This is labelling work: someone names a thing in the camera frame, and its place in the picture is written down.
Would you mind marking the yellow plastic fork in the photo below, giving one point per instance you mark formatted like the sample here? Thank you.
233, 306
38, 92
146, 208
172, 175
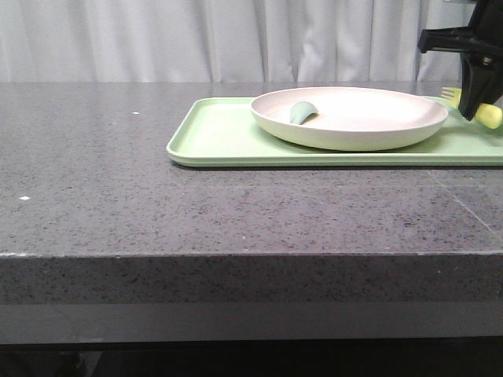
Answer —
488, 114

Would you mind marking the beige round plate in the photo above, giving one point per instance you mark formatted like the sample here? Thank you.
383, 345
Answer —
350, 118

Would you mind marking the light green tray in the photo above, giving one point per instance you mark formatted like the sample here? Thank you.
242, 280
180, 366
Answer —
221, 132

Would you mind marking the green plastic spoon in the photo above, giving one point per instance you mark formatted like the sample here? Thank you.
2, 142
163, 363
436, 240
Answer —
301, 111

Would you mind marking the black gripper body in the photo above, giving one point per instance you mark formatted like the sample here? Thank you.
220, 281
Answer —
481, 37

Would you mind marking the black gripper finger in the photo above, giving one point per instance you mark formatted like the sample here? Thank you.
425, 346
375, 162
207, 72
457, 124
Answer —
481, 83

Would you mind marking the grey curtain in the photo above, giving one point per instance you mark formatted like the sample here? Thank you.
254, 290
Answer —
225, 41

